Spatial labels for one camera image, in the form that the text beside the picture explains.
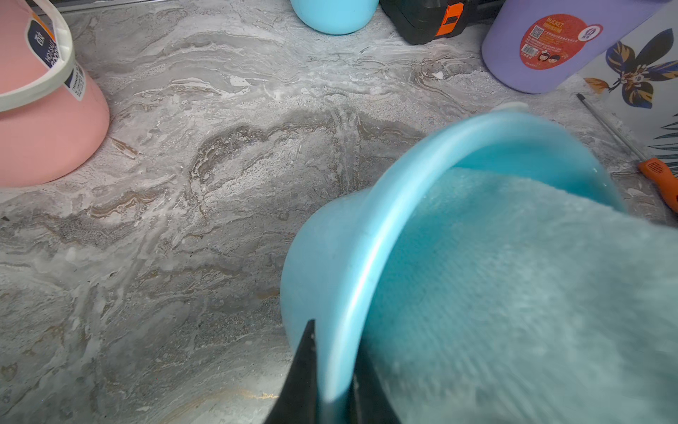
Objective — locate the orange handled screwdriver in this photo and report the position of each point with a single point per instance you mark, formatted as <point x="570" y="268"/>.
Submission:
<point x="651" y="167"/>

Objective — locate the pink plastic bucket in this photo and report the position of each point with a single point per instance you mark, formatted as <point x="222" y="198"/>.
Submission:
<point x="54" y="117"/>

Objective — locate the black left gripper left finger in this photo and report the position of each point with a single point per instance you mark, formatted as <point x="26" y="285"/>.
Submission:
<point x="297" y="402"/>

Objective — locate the purple plastic bucket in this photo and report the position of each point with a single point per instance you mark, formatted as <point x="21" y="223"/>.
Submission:
<point x="533" y="46"/>

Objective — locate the light teal cloth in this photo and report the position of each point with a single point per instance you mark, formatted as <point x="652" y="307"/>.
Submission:
<point x="506" y="300"/>

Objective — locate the black tool case orange latches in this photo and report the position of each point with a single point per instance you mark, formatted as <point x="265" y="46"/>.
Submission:
<point x="421" y="21"/>

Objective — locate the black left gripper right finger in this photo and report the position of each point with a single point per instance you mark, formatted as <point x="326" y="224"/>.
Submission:
<point x="368" y="403"/>

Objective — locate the teal plastic bucket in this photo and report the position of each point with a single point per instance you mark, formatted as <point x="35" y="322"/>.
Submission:
<point x="335" y="262"/>

